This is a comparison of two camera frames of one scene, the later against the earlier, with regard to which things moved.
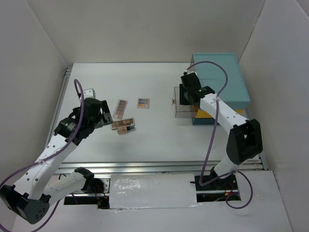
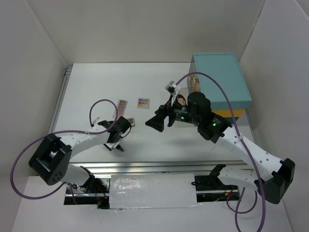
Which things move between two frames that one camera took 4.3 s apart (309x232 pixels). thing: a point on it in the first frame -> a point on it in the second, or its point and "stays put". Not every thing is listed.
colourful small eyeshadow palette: (143, 103) stays put
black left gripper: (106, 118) -> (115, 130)
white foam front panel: (130, 191) stays put
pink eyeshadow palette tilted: (120, 108) stays put
